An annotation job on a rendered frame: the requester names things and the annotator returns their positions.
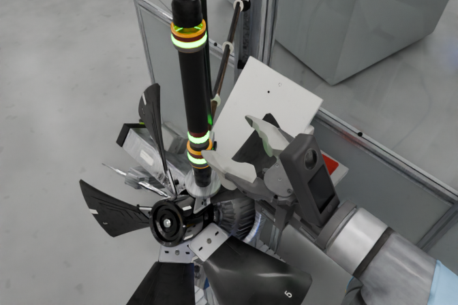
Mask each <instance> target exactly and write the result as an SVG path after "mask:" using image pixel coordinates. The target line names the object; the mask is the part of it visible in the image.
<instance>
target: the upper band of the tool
mask: <svg viewBox="0 0 458 305"><path fill-rule="evenodd" d="M202 25H203V26H202ZM170 27H171V31H172V32H173V33H174V34H175V35H177V36H179V37H195V36H198V35H200V34H202V33H203V32H204V30H205V29H206V23H205V21H204V20H202V22H201V24H199V25H198V26H197V27H193V28H189V29H184V28H180V27H177V26H176V25H174V23H173V22H171V25H170ZM186 32H187V33H186ZM194 32H196V33H194ZM175 40H176V39H175ZM177 41H178V40H177ZM198 41H200V39H199V40H198ZM198 41H195V42H198ZM178 42H180V41H178ZM204 42H205V41H204ZM204 42H203V43H204ZM182 43H194V42H182ZM203 43H202V44H203ZM202 44H201V45H202ZM201 45H199V46H201ZM177 46H178V45H177ZM178 47H181V46H178ZM196 47H198V46H196ZM196 47H192V48H196ZM181 48H184V47H181Z"/></svg>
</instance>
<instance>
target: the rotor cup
mask: <svg viewBox="0 0 458 305"><path fill-rule="evenodd" d="M195 201H196V198H195V197H193V196H191V195H190V194H189V193H188V192H187V189H185V190H183V191H181V192H180V193H179V195H177V196H174V197H169V198H166V199H161V200H159V201H158V202H156V203H155V204H154V205H153V207H152V209H151V211H150V214H149V227H150V230H151V233H152V235H153V237H154V238H155V239H156V240H157V242H159V243H160V244H161V245H162V246H165V247H176V246H178V245H180V244H183V243H186V242H188V241H190V240H193V239H194V238H195V237H196V236H197V235H198V234H199V233H200V232H201V231H202V230H203V229H204V228H205V227H207V226H208V225H209V224H210V223H212V222H214V223H215V224H216V225H217V226H218V223H219V210H218V207H217V204H216V203H214V204H212V205H211V206H209V207H208V208H207V209H206V210H205V211H204V212H203V213H202V214H201V215H200V216H198V217H196V214H197V213H196V214H194V205H195ZM188 206H191V208H190V209H188V210H183V208H184V207H188ZM165 219H168V220H169V221H170V227H165V225H164V220H165ZM190 235H193V236H192V237H191V238H188V239H186V240H184V239H185V238H186V237H188V236H190Z"/></svg>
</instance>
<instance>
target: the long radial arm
mask: <svg viewBox="0 0 458 305"><path fill-rule="evenodd" d="M122 148H123V149H124V150H125V151H126V152H128V153H129V154H130V155H131V156H132V157H133V158H134V159H135V160H137V162H139V164H141V166H143V168H144V169H146V170H147V171H148V172H149V173H150V174H151V175H152V176H153V177H154V178H156V179H157V180H158V181H159V182H160V183H161V184H162V185H163V186H165V187H166V188H167V189H168V190H169V191H170V192H171V193H172V194H173V195H174V192H173V190H172V186H170V187H169V185H168V183H169V182H170V179H169V177H168V175H167V174H165V173H164V169H163V165H162V160H161V158H160V155H159V153H158V150H157V147H156V145H155V142H154V141H153V139H152V138H151V135H150V133H149V131H148V129H147V128H131V129H130V130H129V133H128V135H127V137H126V139H125V142H124V144H123V147H122ZM164 152H165V156H166V163H167V166H168V170H169V169H170V171H171V173H172V177H173V179H174V180H175V179H178V180H179V184H178V185H175V186H176V188H177V193H178V194H179V193H180V192H181V189H183V190H184V188H183V186H184V183H185V177H186V176H187V173H188V172H189V171H190V170H192V165H191V164H190V162H189V157H188V156H187V155H186V154H185V153H183V154H180V155H177V154H175V153H169V152H167V151H165V150H164ZM174 196H176V195H174Z"/></svg>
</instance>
